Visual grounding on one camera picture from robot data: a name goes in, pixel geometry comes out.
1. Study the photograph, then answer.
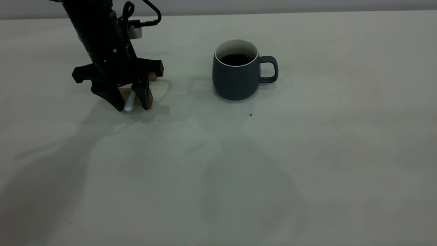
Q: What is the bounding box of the arched wooden block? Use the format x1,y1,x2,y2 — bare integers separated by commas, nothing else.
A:
118,88,153,110

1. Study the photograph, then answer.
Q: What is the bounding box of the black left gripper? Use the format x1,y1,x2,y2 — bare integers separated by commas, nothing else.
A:
72,32,164,112

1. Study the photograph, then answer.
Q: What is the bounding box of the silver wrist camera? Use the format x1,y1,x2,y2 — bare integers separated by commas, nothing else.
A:
128,20,143,40

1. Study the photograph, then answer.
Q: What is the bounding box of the dark grey ceramic mug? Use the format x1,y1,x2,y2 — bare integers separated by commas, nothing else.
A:
212,39,279,101

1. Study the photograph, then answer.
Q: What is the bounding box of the grey spoon with white handle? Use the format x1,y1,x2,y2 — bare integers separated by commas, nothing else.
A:
124,90,137,112

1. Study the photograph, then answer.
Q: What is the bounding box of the black camera cable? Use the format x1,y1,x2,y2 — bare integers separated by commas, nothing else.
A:
118,0,161,38

